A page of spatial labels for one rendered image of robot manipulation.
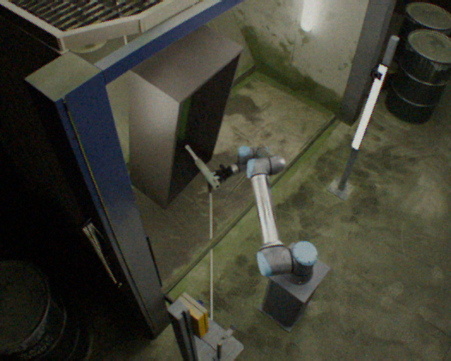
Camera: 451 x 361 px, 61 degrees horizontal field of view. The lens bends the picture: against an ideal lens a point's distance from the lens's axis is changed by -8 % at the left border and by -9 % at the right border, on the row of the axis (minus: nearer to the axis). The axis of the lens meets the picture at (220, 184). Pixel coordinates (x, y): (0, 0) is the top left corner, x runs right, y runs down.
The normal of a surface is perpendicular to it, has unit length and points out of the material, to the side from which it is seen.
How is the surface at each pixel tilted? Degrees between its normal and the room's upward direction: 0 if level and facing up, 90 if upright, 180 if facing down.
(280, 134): 0
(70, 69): 0
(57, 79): 0
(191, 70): 12
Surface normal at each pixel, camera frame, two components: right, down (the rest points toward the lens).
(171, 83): 0.18, -0.50
